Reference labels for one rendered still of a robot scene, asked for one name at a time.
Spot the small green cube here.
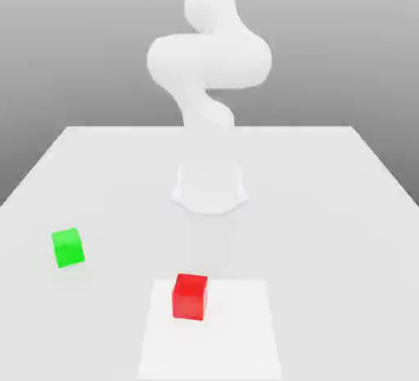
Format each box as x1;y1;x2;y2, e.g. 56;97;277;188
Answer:
51;226;86;270

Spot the small red cube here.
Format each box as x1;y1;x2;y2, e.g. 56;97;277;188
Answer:
171;272;209;322

